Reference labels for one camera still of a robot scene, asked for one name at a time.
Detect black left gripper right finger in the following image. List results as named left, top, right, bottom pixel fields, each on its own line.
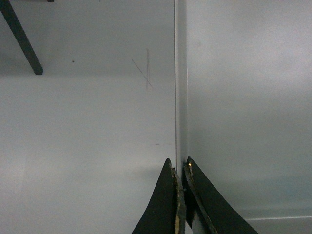
left=184, top=157, right=257, bottom=234

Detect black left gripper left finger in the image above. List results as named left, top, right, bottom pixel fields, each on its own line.
left=132, top=158, right=186, bottom=234

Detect grey-green rectangular tray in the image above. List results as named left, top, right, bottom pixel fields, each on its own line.
left=175, top=0, right=312, bottom=234

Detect black table leg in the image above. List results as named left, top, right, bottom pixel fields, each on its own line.
left=0, top=0, right=43, bottom=75

